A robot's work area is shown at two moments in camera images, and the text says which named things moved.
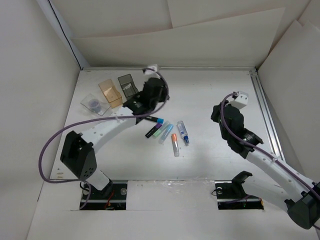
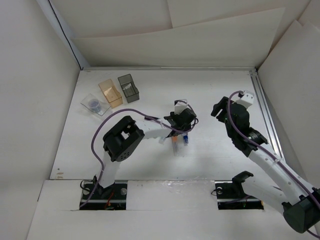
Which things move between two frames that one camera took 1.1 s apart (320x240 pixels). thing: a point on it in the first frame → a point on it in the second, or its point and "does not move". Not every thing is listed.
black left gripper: [163, 96] → [173, 115]
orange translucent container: [114, 97] does not move
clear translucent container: [95, 104] does not move
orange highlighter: [175, 141] does not move
